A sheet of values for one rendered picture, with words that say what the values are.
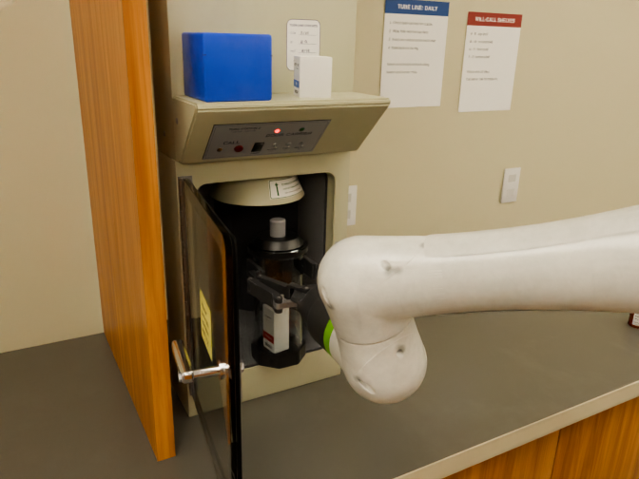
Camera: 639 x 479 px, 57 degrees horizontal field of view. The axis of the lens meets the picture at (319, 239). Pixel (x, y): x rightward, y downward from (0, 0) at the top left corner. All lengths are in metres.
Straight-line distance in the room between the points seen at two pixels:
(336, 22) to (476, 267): 0.54
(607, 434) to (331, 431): 0.66
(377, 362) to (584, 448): 0.79
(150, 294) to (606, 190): 1.87
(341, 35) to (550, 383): 0.80
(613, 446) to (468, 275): 0.95
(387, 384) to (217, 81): 0.46
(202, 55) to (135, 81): 0.09
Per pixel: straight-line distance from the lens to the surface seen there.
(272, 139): 0.92
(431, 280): 0.64
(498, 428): 1.15
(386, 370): 0.73
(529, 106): 2.00
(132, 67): 0.82
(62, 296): 1.44
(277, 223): 1.02
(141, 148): 0.83
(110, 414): 1.17
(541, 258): 0.63
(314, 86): 0.92
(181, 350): 0.79
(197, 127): 0.85
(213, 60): 0.83
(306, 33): 1.00
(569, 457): 1.41
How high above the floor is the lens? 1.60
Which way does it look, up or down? 19 degrees down
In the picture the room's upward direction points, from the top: 2 degrees clockwise
